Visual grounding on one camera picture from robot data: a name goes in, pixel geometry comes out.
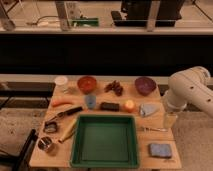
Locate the black eraser block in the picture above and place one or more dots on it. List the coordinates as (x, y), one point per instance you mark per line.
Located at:
(109, 106)

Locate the orange carrot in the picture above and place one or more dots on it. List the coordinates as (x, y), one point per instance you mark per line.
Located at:
(60, 102)

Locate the white paper cup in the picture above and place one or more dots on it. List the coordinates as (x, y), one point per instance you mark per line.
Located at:
(61, 82)

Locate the blue plastic cup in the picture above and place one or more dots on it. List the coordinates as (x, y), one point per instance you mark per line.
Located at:
(90, 101)

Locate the red bowl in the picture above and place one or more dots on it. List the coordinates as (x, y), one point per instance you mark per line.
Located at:
(87, 84)

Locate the yellow apple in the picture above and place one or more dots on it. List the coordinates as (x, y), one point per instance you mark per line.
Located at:
(129, 106)

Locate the grey crumpled cloth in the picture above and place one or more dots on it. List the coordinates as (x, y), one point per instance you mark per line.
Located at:
(148, 109)

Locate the purple bowl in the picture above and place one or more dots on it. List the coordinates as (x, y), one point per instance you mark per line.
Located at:
(145, 85)

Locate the silver fork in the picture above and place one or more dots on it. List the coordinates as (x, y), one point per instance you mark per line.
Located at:
(152, 129)

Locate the small metal cup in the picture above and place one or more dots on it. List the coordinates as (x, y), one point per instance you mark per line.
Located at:
(45, 144)

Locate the green plastic tray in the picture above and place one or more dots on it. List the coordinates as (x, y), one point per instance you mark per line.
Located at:
(105, 141)

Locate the blue sponge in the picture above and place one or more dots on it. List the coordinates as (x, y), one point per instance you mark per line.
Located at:
(160, 150)

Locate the black chair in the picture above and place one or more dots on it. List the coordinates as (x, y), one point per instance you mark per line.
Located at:
(31, 138)

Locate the black metal clip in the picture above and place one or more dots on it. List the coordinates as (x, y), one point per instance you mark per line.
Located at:
(50, 127)

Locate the black handled knife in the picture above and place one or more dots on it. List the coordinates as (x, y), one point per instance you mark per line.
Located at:
(67, 113)

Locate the yellow banana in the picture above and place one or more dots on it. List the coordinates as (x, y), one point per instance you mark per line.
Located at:
(67, 131)

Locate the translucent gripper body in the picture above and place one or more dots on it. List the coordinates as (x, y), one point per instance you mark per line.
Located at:
(169, 120)

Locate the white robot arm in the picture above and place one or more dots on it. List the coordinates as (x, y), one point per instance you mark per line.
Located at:
(187, 86)

